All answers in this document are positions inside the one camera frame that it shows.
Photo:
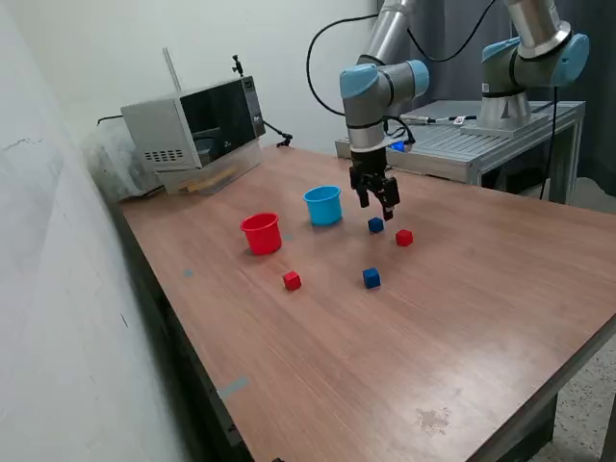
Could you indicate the white warning tag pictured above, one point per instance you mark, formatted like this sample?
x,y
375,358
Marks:
x,y
459,120

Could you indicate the blue plastic cup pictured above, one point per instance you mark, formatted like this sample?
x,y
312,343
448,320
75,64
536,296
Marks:
x,y
325,209

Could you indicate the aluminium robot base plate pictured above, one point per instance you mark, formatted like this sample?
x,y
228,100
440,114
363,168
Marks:
x,y
505,129

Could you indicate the blue cube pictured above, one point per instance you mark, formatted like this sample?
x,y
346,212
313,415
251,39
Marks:
x,y
376,225
371,279

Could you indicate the small black camera mount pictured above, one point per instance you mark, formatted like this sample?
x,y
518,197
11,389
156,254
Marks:
x,y
237,65

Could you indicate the red plastic cup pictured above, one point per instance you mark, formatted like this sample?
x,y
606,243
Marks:
x,y
262,238

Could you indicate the red cube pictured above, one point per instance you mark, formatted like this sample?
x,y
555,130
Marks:
x,y
404,238
292,281

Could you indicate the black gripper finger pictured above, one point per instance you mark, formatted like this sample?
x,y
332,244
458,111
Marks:
x,y
363,195
390,197

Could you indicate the long grey-blue tape strip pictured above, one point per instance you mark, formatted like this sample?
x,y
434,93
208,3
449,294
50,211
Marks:
x,y
233,387

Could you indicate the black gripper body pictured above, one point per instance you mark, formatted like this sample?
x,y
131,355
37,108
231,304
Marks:
x,y
368,161

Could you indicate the aluminium profile robot stand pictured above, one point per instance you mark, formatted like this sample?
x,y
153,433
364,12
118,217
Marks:
x,y
433,149

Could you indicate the yellow wooden sticks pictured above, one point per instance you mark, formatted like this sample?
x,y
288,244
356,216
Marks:
x,y
207,182

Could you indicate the clear plastic box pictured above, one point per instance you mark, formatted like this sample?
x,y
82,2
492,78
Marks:
x,y
240,163

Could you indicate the crumpled clear plastic bag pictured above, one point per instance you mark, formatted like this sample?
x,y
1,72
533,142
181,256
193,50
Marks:
x,y
115,168

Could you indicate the grey blue UR5e robot arm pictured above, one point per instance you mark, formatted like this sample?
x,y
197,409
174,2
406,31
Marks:
x,y
366,110

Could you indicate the silver microwave oven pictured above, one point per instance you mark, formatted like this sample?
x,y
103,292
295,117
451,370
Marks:
x,y
159,130

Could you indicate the thin metal rod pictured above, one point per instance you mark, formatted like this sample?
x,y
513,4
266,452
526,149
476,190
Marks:
x,y
172,69

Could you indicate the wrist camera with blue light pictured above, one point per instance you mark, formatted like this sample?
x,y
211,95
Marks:
x,y
402,145

